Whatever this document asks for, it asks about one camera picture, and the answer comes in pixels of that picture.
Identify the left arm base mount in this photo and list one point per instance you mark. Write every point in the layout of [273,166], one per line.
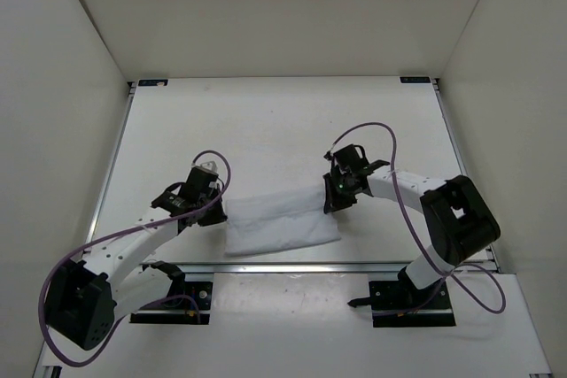
[180,311]

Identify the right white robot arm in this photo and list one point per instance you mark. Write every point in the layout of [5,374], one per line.
[448,219]

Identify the right blue label sticker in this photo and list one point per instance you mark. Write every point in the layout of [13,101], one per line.
[415,80]

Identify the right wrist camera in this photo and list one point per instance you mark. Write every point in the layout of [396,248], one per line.
[331,156]

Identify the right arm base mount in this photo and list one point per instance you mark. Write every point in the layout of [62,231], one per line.
[394,306]

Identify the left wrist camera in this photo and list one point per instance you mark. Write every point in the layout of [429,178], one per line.
[209,167]

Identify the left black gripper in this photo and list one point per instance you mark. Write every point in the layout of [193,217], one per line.
[218,215]

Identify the blue label sticker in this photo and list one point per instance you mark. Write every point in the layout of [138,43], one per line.
[415,80]
[152,83]

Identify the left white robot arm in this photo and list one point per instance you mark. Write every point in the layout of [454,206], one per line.
[84,298]

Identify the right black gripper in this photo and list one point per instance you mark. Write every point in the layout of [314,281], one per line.
[332,202]

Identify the white skirt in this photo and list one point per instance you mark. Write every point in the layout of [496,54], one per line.
[281,221]

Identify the aluminium rail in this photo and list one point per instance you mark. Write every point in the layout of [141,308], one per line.
[291,267]

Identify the left blue label sticker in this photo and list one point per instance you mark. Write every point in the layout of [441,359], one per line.
[152,83]

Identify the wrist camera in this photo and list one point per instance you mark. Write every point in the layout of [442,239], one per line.
[209,167]
[331,156]

